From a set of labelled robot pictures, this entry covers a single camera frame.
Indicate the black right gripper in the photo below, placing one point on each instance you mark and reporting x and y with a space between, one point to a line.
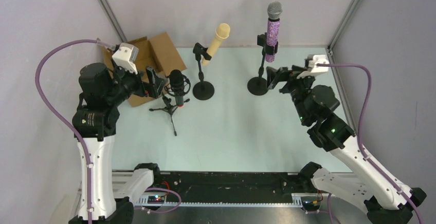
282 79

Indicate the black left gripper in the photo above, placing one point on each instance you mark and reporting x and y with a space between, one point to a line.
149 82

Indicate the black round-base clip stand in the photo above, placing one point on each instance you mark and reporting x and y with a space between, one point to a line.
258 85

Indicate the brown cardboard box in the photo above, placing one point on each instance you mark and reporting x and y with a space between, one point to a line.
158 52

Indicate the black round-base clamp stand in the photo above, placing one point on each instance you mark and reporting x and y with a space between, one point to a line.
203 90

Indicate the purple glitter microphone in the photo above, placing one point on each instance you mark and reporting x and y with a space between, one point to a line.
274 11

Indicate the beige microphone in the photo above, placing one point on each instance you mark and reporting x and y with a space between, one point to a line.
222 32

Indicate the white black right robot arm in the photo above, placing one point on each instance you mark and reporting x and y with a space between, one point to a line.
377 193

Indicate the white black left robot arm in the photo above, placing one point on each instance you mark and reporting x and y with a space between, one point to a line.
94 122

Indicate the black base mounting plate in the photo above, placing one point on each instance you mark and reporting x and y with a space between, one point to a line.
234 188

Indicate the left base circuit board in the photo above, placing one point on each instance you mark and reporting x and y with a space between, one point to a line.
156 199

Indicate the base circuit board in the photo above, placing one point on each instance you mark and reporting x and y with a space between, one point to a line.
156 199
311 207

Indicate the right base circuit board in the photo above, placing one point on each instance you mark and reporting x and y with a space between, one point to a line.
311 207

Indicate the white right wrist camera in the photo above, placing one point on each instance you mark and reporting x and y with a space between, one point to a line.
313 66

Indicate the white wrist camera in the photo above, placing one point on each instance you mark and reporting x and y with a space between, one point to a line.
313 66
125 57

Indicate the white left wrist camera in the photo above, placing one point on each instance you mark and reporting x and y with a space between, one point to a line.
125 57

